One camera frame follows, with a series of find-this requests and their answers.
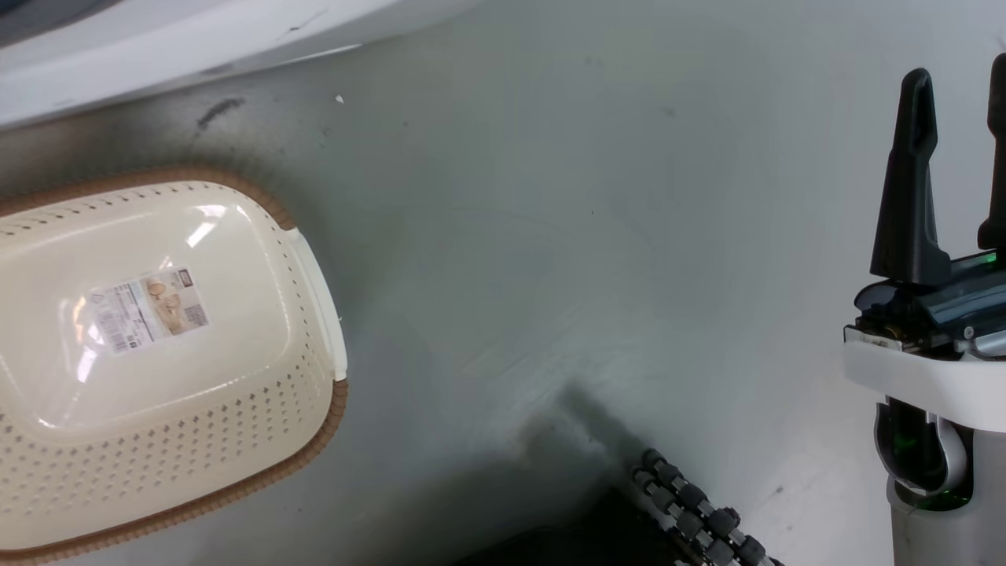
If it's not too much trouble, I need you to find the white washing machine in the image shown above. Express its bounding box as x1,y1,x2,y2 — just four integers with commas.
0,0,480,131

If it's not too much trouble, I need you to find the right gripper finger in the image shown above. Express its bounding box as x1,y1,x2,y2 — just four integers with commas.
869,68,953,286
977,53,1006,252

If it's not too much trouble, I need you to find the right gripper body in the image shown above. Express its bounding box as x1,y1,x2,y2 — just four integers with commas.
842,248,1006,435

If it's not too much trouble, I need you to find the cream perforated laundry basket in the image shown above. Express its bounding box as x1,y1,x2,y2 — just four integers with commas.
0,165,349,566

